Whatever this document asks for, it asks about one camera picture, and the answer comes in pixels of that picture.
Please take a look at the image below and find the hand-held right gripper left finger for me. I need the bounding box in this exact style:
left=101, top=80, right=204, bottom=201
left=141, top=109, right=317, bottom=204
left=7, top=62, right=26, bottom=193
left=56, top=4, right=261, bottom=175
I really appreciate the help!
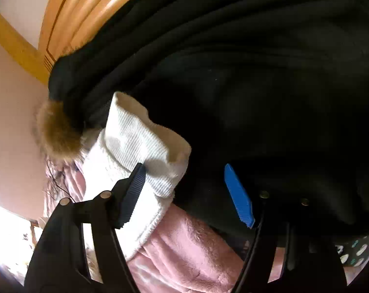
left=24, top=162, right=147, bottom=293

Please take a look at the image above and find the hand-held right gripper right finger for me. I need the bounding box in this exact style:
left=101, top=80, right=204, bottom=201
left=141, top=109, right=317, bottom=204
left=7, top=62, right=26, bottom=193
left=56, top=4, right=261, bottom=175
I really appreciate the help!
left=224, top=163, right=348, bottom=293

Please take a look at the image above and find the white knitted sweater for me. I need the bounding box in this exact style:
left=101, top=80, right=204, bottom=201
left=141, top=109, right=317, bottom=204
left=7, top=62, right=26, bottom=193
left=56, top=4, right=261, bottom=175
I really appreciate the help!
left=81, top=92, right=192, bottom=263

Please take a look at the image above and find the black coat with fur trim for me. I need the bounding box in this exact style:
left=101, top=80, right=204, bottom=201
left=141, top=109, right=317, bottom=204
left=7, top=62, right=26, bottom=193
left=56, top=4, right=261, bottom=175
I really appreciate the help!
left=35, top=0, right=369, bottom=241

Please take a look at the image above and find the dark dotted cloth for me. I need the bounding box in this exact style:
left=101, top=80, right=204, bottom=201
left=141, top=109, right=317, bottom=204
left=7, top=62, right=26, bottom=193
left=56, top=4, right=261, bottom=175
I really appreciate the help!
left=334, top=233, right=369, bottom=269

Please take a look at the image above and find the wooden headboard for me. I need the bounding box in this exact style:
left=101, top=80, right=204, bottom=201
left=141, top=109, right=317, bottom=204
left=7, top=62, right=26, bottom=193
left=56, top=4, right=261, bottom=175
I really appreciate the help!
left=38, top=0, right=162, bottom=84

